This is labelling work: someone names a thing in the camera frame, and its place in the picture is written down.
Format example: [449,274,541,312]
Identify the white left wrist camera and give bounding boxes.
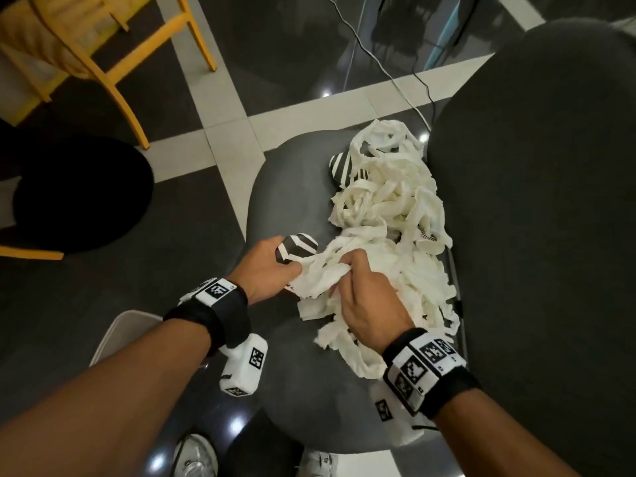
[219,334,269,397]

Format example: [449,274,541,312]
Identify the black wrist band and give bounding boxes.
[163,278,250,357]
[382,328,481,421]

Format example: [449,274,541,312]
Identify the person's right white shoe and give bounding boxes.
[297,448,340,477]

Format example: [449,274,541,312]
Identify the person's left white shoe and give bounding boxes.
[173,433,219,477]

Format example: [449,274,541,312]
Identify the grey upholstered chair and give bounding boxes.
[245,17,636,477]

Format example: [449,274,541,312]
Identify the pile of white cloth strips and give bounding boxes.
[290,119,460,380]

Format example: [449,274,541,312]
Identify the white cable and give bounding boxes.
[325,0,432,132]

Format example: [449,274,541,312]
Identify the black round stool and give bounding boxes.
[0,119,155,255]

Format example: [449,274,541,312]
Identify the person's white shoe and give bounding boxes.
[173,433,219,477]
[297,448,340,477]

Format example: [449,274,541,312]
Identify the yellow wooden chair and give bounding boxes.
[0,0,218,150]

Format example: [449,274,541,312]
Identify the person's right hand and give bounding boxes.
[338,248,416,355]

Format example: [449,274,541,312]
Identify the person's left forearm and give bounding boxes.
[0,318,212,477]

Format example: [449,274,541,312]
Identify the person's left hand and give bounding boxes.
[233,236,304,305]

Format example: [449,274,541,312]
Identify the person's right forearm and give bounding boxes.
[435,385,579,477]

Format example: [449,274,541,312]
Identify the black cable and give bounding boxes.
[378,0,484,111]

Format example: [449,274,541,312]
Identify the black right wrist band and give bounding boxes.
[382,328,481,421]

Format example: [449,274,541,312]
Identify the black left wrist band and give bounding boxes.
[163,278,250,357]

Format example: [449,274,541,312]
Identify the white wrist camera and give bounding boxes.
[219,334,269,397]
[369,381,439,447]

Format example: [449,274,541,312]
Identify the white plastic panel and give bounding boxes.
[89,310,165,368]

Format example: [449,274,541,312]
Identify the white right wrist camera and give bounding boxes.
[369,381,439,447]

